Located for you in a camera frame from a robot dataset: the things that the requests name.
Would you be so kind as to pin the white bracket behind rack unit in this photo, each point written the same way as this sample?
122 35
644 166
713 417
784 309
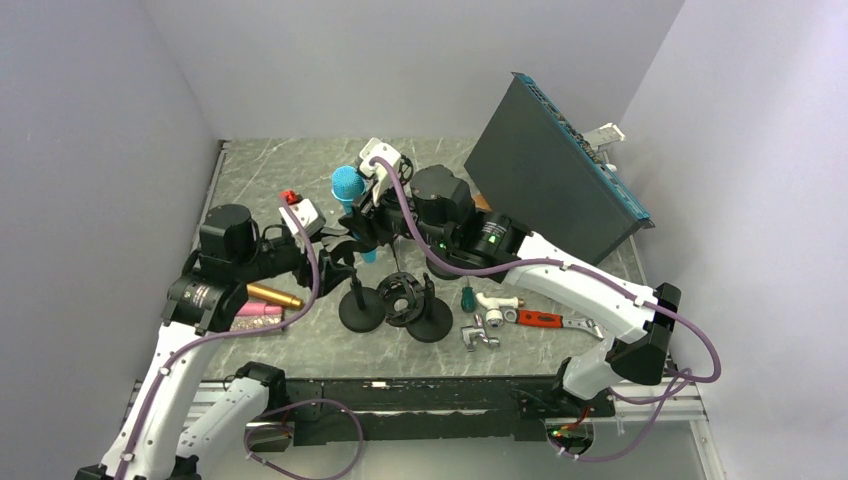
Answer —
600 137

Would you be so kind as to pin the black stand holding blue microphone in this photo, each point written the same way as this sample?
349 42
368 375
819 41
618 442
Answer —
360 309

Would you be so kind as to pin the green handle screwdriver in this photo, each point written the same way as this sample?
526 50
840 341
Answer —
467 300

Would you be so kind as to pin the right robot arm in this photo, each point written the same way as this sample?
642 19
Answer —
436 209

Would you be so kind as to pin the black tripod microphone stand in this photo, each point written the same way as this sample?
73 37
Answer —
405 170

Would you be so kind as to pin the dark rack unit, blue front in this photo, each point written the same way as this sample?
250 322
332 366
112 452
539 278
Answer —
533 165

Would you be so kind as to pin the red handle adjustable wrench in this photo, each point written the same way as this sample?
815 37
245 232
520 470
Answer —
538 319

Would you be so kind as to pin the blue microphone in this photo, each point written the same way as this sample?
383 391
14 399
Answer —
348 183

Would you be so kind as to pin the white plastic faucet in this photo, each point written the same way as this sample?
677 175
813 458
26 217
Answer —
498 310

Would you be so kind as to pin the gold microphone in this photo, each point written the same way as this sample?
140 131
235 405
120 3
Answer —
274 297

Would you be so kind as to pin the pink microphone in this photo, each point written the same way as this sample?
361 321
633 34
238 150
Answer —
257 309

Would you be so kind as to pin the white camera mount, left wrist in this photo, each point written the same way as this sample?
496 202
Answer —
294 207

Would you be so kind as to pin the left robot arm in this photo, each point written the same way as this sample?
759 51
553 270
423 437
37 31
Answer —
154 441

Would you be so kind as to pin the black front rail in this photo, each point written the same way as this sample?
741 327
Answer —
424 408

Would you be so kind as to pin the black shock-mount stand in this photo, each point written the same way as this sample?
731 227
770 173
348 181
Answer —
413 305

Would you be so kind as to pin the brown wooden board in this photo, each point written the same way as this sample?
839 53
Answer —
481 203

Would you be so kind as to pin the glitter sequin microphone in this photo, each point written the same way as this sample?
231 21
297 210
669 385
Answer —
241 324

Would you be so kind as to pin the white camera mount, right wrist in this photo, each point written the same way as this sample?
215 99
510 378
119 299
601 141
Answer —
374 158

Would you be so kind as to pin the white camera mount, wrist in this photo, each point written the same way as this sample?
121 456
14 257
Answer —
374 158
294 207

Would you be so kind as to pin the chrome pipe fitting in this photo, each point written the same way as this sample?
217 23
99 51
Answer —
476 333

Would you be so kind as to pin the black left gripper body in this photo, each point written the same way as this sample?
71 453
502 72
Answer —
302 269

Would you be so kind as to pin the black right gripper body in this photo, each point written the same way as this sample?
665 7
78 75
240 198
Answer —
389 217

